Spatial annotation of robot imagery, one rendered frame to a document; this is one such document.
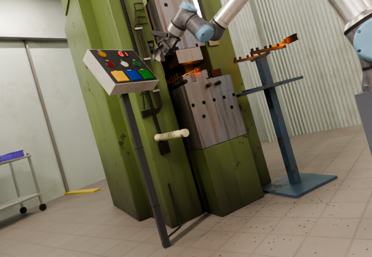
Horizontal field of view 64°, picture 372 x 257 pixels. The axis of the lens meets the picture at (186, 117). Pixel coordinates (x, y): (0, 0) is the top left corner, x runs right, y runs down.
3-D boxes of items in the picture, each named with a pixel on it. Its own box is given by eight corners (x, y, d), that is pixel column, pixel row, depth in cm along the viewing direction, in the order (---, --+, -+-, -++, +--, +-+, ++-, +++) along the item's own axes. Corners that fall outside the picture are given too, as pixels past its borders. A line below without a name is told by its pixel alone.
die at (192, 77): (209, 80, 211) (206, 68, 211) (185, 85, 202) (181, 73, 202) (184, 91, 248) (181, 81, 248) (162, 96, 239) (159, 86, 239)
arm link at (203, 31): (220, 30, 149) (203, 15, 152) (209, 27, 139) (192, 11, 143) (208, 45, 153) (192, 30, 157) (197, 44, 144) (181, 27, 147)
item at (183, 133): (191, 135, 164) (188, 127, 164) (182, 138, 162) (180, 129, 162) (162, 140, 203) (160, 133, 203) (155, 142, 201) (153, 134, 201)
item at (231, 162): (264, 196, 212) (247, 133, 212) (222, 217, 195) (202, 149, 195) (222, 189, 262) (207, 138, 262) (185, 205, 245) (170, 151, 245)
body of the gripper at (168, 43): (164, 56, 158) (175, 38, 152) (154, 46, 161) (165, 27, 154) (172, 56, 164) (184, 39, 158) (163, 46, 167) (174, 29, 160)
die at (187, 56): (203, 58, 211) (199, 46, 211) (179, 63, 202) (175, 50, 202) (179, 73, 248) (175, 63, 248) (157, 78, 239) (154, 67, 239)
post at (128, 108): (171, 246, 173) (120, 68, 173) (165, 248, 171) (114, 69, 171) (168, 243, 176) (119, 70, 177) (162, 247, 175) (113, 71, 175)
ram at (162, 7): (215, 44, 217) (200, -9, 217) (169, 51, 199) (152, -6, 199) (189, 60, 254) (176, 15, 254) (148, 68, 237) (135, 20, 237)
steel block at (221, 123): (247, 133, 212) (230, 73, 212) (202, 149, 195) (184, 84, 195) (207, 138, 262) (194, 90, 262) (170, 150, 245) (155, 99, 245)
